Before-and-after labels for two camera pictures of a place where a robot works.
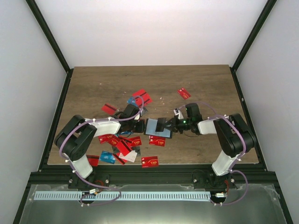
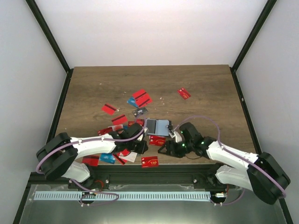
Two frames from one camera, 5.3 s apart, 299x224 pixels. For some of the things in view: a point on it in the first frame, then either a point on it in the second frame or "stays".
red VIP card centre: x=157 y=141 stays
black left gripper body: x=136 y=129 to x=136 y=149
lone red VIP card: x=184 y=93 stays
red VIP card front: x=148 y=162 stays
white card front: x=130 y=156 stays
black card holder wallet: x=150 y=127 stays
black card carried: x=160 y=124 to x=151 y=124
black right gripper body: x=181 y=126 to x=180 y=151
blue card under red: x=132 y=101 stays
